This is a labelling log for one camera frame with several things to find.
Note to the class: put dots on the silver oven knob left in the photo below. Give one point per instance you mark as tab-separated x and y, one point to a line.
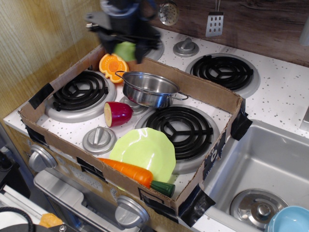
40	159

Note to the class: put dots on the silver stovetop knob front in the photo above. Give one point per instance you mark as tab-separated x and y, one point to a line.
99	141

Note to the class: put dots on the hanging metal strainer ladle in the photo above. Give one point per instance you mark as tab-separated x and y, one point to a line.
168	12

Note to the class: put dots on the sink drain strainer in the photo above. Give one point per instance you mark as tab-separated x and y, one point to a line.
256	207

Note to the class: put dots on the brown cardboard fence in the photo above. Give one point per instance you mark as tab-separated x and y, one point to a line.
164	211

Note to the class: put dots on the silver stovetop knob back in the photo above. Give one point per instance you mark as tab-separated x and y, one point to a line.
186	48

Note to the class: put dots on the hanging metal spatula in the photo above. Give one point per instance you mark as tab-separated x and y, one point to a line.
215	21

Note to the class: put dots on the light green plastic plate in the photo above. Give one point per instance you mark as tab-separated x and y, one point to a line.
149	149

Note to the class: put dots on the front left stove burner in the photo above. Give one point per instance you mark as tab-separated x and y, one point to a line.
81	99

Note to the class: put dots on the orange toy fruit half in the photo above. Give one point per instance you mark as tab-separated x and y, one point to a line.
110	64

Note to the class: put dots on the orange toy carrot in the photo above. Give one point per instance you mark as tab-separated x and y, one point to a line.
140	175

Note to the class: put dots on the green toy broccoli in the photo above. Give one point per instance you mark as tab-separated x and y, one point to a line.
125	50

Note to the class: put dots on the silver oven knob right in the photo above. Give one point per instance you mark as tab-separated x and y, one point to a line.
129	213

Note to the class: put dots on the back left stove burner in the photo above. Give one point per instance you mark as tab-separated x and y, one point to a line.
157	53

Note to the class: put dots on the light blue bowl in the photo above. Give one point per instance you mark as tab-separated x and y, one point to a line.
289	219

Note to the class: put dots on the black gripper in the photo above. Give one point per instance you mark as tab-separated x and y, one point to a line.
125	21

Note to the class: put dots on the back right stove burner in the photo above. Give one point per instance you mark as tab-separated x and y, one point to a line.
233	72

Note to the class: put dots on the red toy apple half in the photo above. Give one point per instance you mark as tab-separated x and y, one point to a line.
117	113

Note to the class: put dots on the front right stove burner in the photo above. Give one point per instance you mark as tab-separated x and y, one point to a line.
191	131

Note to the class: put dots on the small steel pan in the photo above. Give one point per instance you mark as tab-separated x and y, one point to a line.
150	90

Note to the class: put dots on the steel sink basin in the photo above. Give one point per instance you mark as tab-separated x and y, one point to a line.
266	158

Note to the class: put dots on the silver oven knob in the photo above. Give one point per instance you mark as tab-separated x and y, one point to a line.
40	159
129	213

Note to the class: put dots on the silver oven door handle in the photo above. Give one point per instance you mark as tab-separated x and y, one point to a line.
89	212

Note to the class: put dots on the stove burner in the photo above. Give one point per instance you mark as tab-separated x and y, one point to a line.
191	131
157	53
233	72
81	99

